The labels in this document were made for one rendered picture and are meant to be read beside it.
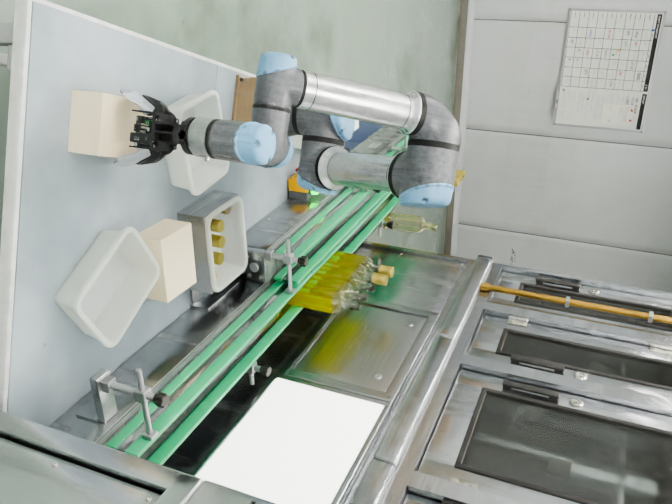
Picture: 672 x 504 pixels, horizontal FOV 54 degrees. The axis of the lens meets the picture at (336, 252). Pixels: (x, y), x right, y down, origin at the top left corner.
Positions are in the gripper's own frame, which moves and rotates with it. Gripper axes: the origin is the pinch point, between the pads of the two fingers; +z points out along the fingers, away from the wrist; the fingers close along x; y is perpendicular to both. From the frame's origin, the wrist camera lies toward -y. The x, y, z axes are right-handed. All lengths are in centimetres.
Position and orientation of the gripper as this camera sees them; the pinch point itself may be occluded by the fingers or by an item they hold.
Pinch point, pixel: (119, 127)
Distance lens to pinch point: 143.3
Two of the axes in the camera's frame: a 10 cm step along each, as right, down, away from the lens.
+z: -9.2, -1.7, 3.6
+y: -3.8, 0.8, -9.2
